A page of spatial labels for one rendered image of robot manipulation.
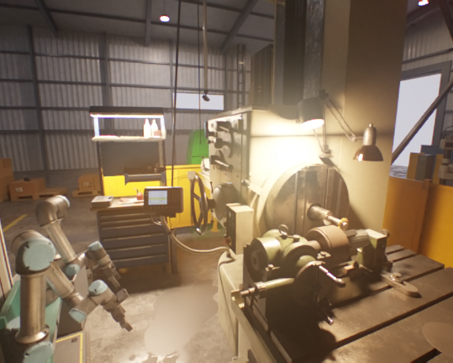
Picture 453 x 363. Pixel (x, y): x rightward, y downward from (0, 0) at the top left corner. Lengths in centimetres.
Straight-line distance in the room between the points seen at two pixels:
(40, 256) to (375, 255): 154
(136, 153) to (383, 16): 282
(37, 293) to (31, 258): 16
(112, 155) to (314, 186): 261
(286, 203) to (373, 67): 107
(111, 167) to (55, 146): 1184
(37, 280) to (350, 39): 200
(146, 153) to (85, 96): 1166
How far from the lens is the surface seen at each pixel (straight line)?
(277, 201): 130
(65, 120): 1488
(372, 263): 153
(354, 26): 182
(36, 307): 125
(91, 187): 796
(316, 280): 101
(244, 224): 126
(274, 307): 111
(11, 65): 1590
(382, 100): 195
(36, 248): 113
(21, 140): 1560
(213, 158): 168
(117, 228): 300
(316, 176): 141
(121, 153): 333
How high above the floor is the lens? 174
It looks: 11 degrees down
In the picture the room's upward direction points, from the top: straight up
